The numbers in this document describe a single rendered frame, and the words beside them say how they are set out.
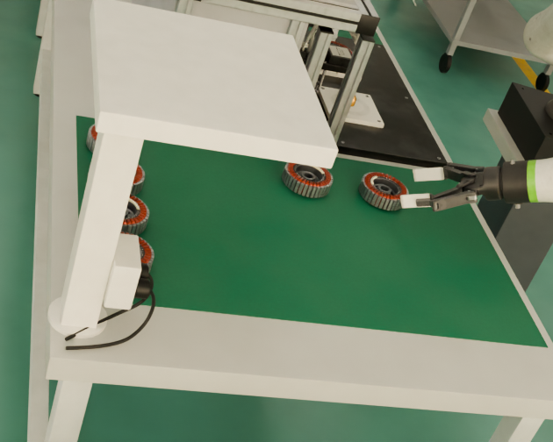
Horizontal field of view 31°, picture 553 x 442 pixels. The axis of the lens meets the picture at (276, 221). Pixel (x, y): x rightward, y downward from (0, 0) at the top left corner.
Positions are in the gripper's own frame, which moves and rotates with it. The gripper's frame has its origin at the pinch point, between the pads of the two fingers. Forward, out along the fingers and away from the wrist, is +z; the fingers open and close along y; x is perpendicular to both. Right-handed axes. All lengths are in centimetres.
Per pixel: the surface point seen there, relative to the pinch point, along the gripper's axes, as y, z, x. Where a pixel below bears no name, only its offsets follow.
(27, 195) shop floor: 41, 136, -14
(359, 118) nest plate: 26.4, 18.1, 7.6
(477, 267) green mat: -11.1, -14.6, -14.7
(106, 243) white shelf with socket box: -81, 27, 32
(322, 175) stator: -7.6, 17.8, 7.7
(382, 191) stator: -2.0, 6.5, 0.4
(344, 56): 26.6, 18.9, 24.1
